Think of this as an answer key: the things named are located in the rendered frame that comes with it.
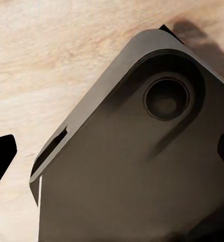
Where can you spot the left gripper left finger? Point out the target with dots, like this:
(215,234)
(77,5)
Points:
(8,150)

